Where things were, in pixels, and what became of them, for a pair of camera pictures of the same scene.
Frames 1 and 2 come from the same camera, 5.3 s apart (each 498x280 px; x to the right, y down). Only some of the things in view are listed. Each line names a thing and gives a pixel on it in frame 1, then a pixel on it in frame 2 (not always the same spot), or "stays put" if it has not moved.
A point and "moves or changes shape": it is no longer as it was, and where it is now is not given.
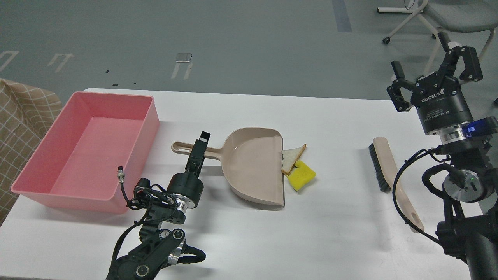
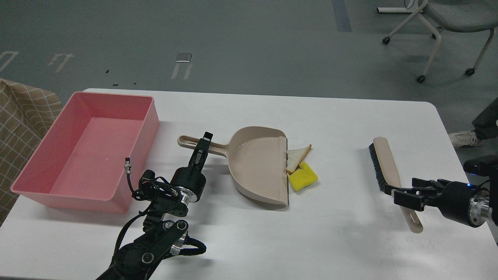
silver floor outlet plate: x=184 y=57 stays put
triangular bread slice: x=290 y=157 moves or changes shape
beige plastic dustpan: x=250 y=159 moves or changes shape
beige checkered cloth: x=27 y=115 stays put
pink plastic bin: x=90 y=158 stays put
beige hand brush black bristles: x=386 y=174 stays put
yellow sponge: x=300 y=176 stays put
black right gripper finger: x=472 y=70 to x=419 y=200
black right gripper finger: x=394 y=90 to x=439 y=184
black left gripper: x=188 y=183 stays put
